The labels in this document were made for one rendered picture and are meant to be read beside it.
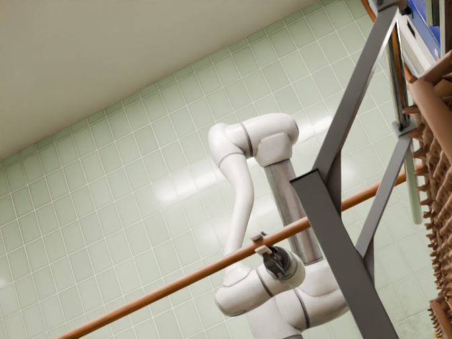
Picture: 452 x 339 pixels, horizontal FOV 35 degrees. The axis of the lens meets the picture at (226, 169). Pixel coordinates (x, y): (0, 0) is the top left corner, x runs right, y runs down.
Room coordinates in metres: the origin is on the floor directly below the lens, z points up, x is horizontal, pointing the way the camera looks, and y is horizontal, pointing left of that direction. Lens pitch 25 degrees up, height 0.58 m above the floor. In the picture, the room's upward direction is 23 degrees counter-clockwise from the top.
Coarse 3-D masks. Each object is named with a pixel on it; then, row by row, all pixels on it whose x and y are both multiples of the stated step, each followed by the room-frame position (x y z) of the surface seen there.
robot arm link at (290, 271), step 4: (284, 248) 2.03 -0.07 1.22; (288, 252) 2.03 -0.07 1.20; (292, 256) 2.04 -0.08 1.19; (292, 260) 2.03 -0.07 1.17; (296, 260) 2.07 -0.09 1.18; (292, 264) 2.03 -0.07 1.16; (296, 264) 2.07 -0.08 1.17; (288, 268) 2.04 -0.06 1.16; (292, 268) 2.04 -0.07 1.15; (296, 268) 2.08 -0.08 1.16; (268, 272) 2.05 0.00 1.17; (288, 272) 2.04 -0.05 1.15; (292, 272) 2.06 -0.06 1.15; (272, 276) 2.08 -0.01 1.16; (284, 276) 2.06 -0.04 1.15; (288, 276) 2.07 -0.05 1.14
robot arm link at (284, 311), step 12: (276, 300) 2.45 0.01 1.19; (288, 300) 2.45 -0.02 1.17; (252, 312) 2.46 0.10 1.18; (264, 312) 2.44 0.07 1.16; (276, 312) 2.44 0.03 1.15; (288, 312) 2.45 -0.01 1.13; (300, 312) 2.46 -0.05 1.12; (252, 324) 2.47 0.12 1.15; (264, 324) 2.44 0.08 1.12; (276, 324) 2.44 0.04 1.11; (288, 324) 2.45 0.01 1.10; (300, 324) 2.48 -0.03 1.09; (264, 336) 2.45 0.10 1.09; (276, 336) 2.44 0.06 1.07; (288, 336) 2.45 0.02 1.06
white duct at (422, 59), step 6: (402, 24) 2.51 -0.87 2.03; (402, 30) 2.53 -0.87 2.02; (408, 30) 2.50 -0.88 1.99; (408, 36) 2.51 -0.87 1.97; (408, 42) 2.55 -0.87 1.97; (414, 42) 2.51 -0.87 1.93; (414, 48) 2.51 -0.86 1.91; (420, 54) 2.51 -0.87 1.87; (420, 60) 2.52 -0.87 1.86; (426, 60) 2.50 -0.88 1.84; (426, 66) 2.51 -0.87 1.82
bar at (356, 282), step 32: (384, 0) 0.90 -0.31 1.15; (384, 32) 0.91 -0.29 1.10; (352, 96) 0.92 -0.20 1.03; (320, 160) 0.93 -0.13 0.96; (320, 192) 0.92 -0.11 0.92; (384, 192) 1.39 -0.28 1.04; (416, 192) 1.81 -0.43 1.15; (320, 224) 0.92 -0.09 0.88; (416, 224) 2.10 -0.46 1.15; (352, 256) 0.92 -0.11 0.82; (352, 288) 0.92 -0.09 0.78; (384, 320) 0.92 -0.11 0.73
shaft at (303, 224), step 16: (400, 176) 1.76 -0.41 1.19; (368, 192) 1.78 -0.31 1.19; (304, 224) 1.80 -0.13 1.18; (256, 240) 1.82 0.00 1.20; (272, 240) 1.81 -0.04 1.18; (224, 256) 1.83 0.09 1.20; (240, 256) 1.83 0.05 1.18; (192, 272) 1.84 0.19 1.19; (208, 272) 1.84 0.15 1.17; (160, 288) 1.86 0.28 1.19; (176, 288) 1.85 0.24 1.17; (128, 304) 1.87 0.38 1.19; (144, 304) 1.87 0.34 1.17; (96, 320) 1.88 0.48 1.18; (112, 320) 1.88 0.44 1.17; (64, 336) 1.89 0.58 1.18; (80, 336) 1.90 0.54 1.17
